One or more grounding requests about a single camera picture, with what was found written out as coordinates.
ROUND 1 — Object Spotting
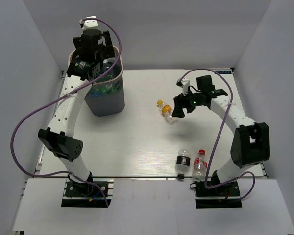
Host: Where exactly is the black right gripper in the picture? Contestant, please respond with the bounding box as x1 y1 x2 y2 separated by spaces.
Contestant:
172 87 203 118

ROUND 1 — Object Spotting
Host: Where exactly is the orange label clear bottle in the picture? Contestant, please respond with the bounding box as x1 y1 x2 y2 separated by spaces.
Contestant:
157 99 176 125

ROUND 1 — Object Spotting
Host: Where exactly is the green Sprite bottle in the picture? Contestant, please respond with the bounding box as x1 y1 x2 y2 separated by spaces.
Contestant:
89 84 120 97

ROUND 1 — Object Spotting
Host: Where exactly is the black label water bottle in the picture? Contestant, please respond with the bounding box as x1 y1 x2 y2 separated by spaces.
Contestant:
175 149 191 180

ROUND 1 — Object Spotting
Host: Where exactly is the clear unlabelled plastic bottle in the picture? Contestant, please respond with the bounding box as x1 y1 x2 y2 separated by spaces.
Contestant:
101 62 119 79

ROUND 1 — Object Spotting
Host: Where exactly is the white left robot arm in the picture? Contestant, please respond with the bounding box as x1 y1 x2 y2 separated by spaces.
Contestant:
38 29 115 195

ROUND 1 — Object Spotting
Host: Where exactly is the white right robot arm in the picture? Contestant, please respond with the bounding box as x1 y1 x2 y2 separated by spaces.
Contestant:
172 75 270 195

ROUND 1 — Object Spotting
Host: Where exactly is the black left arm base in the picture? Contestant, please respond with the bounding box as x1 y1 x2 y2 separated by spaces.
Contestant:
61 180 112 208

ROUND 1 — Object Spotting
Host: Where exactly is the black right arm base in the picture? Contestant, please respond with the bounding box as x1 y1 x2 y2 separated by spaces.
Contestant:
190 181 242 209

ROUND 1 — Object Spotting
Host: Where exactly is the grey mesh waste bin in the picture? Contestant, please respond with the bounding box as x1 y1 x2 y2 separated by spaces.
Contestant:
65 46 125 117

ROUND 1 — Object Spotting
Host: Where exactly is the blue table corner label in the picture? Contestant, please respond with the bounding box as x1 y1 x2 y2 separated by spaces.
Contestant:
215 70 232 74

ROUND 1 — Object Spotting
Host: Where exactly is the red cap clear bottle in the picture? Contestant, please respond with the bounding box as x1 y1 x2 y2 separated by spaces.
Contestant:
192 149 207 182

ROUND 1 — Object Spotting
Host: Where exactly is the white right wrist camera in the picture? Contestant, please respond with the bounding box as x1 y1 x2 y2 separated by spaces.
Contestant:
176 78 190 90

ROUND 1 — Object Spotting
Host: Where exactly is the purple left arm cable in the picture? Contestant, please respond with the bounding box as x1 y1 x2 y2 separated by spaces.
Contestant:
10 19 123 206

